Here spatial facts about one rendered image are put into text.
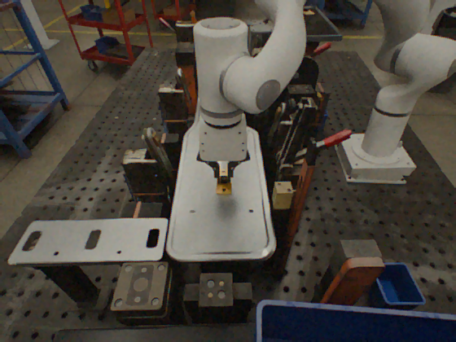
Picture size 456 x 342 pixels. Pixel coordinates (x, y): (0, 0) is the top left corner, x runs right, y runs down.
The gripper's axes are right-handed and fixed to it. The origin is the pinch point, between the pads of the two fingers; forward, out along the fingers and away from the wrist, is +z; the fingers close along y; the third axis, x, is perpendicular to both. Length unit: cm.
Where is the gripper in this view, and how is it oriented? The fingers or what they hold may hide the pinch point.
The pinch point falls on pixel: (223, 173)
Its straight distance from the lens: 63.4
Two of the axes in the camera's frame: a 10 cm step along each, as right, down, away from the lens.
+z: 0.0, 7.1, 7.1
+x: 0.2, 7.1, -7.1
